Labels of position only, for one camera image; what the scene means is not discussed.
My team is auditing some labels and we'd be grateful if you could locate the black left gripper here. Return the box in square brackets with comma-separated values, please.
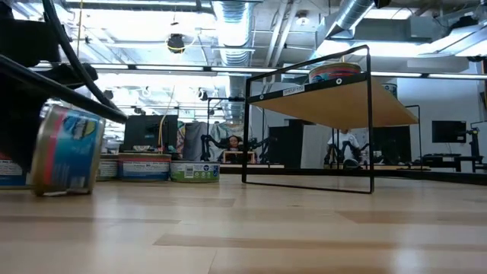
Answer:
[0, 18, 99, 174]

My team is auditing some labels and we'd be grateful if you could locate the black computer monitor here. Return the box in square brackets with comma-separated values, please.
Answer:
[123, 114, 179, 153]

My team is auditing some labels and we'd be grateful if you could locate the grey hanging cloth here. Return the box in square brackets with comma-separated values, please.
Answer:
[182, 121, 209, 161]

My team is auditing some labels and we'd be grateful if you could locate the black round ceiling lamp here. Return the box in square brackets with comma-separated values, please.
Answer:
[166, 33, 186, 54]

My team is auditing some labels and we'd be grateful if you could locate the person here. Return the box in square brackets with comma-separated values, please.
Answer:
[325, 129, 361, 168]
[224, 135, 244, 153]

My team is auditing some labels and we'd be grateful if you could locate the small wooden box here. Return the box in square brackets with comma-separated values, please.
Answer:
[222, 150, 255, 164]

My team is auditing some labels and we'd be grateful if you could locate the black cabinet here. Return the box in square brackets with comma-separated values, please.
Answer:
[268, 119, 305, 169]

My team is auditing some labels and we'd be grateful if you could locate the black background robot stand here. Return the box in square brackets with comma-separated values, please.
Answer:
[421, 127, 487, 173]

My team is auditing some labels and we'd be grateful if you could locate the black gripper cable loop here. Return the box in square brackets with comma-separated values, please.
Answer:
[0, 0, 129, 125]

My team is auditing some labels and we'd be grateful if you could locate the yellow hanging cable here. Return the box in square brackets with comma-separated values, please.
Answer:
[74, 0, 84, 64]

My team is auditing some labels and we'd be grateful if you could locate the ribbed silver ceiling duct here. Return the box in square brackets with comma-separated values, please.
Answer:
[211, 0, 255, 123]

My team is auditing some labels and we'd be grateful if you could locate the wooden shelf black metal frame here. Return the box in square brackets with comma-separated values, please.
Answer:
[241, 43, 419, 195]

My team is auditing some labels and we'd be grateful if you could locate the smooth silver ceiling duct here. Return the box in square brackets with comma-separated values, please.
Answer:
[321, 0, 381, 39]

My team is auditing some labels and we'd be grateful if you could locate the black aluminium rig frame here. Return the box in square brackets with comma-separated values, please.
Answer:
[219, 166, 487, 186]

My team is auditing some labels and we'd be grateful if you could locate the black wall monitor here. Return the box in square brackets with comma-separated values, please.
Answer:
[431, 119, 467, 144]

